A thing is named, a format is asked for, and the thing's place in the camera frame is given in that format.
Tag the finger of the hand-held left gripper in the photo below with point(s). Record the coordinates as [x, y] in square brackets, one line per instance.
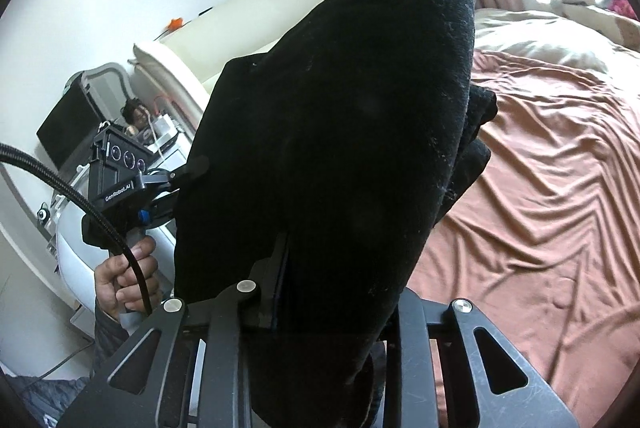
[175, 175]
[160, 210]

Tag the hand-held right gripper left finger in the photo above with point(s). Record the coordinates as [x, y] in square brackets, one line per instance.
[265, 293]

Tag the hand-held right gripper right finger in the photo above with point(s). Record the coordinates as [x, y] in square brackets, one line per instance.
[415, 348]

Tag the black pants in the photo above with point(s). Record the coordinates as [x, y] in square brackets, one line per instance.
[340, 133]

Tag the person's left forearm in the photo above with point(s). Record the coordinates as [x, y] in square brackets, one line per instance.
[107, 343]

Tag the person's left hand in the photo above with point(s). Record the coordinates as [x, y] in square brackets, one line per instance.
[112, 279]

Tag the white box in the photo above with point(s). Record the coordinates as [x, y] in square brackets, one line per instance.
[165, 127]

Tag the black monitor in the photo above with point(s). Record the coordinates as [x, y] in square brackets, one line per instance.
[65, 123]

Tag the small orange object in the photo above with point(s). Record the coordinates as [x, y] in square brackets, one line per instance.
[174, 24]

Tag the cream padded headboard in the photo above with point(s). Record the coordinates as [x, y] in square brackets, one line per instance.
[240, 13]

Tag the brown fleece blanket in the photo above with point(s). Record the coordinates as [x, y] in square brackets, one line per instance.
[550, 208]

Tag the person's dark puffer jacket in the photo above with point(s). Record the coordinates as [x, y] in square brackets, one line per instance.
[50, 403]

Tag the small white camera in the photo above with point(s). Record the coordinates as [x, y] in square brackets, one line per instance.
[45, 214]

